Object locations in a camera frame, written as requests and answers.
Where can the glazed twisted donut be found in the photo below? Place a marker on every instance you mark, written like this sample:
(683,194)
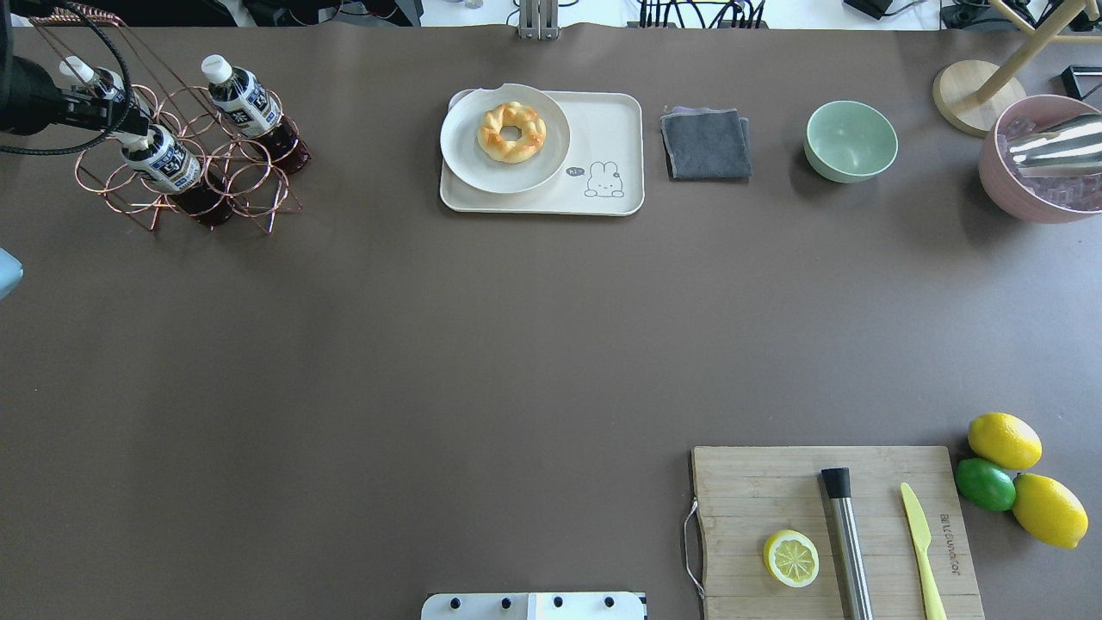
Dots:
(511,133)

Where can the yellow plastic knife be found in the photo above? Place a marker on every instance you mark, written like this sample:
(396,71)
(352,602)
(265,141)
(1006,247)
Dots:
(921,534)

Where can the copper wire bottle rack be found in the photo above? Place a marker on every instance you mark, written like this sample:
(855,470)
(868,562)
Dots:
(203,159)

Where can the mint green bowl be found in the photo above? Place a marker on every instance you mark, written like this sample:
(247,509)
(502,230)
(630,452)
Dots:
(849,142)

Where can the white round plate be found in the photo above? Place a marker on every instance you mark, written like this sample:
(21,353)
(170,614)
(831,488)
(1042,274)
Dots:
(463,155)

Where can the pink ice bowl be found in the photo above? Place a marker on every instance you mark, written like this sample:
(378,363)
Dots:
(1026,195)

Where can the yellow lemon far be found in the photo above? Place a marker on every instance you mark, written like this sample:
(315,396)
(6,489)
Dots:
(1005,440)

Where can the half lemon slice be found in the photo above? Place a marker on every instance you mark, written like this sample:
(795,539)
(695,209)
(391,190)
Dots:
(791,558)

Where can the yellow lemon near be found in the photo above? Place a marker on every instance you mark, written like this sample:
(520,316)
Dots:
(1049,511)

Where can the steel muddler black tip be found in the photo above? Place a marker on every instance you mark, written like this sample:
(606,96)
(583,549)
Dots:
(850,560)

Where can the yellow lemon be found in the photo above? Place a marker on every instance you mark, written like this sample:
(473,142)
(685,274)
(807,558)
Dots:
(1049,511)
(1005,440)

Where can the cream rabbit tray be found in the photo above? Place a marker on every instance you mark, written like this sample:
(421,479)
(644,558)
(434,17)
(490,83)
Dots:
(592,163)

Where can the metal ice scoop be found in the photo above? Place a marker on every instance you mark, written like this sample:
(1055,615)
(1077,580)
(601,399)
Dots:
(1070,148)

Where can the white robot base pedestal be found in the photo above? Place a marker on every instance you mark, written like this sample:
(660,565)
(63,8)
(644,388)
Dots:
(616,604)

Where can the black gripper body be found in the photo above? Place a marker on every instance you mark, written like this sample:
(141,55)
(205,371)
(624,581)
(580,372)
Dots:
(26,95)

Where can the bamboo cutting board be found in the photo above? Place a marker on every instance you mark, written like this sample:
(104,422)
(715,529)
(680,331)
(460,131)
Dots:
(746,494)

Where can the tea bottle carried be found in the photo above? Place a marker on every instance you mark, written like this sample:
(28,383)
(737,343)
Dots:
(169,168)

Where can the tea bottle front rack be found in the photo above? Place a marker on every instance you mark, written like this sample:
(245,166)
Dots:
(246,104)

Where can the tea bottle rack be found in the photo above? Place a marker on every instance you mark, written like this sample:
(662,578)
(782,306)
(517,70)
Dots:
(97,98)
(246,104)

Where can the green lime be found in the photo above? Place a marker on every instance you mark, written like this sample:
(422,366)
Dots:
(985,484)

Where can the grey folded cloth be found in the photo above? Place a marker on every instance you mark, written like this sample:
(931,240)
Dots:
(707,144)

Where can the tea bottle back rack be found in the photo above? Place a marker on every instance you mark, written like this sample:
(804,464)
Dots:
(97,98)

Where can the wooden cup tree stand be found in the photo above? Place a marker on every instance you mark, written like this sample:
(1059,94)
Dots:
(971,94)

